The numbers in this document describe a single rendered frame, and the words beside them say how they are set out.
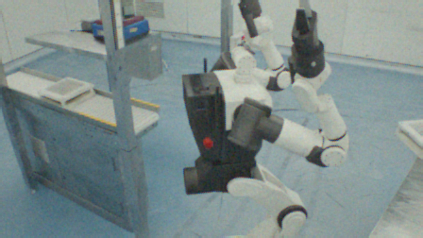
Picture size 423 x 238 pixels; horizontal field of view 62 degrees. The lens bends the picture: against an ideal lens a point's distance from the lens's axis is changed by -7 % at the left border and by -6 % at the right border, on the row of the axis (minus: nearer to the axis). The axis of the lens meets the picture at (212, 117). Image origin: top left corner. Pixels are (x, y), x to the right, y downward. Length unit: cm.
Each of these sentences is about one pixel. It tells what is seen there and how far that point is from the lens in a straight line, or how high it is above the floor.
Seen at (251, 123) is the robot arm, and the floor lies 119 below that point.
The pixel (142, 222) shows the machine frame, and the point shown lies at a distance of 211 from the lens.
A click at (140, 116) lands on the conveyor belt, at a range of 202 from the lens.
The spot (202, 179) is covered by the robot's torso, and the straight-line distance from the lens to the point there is 147.
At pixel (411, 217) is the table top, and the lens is 149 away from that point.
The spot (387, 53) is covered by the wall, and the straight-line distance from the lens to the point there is 533.
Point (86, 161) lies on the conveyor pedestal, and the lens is 236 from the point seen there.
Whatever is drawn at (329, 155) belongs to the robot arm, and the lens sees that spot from 119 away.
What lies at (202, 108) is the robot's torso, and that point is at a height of 117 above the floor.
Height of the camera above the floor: 175
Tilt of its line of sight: 29 degrees down
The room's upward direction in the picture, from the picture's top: 1 degrees counter-clockwise
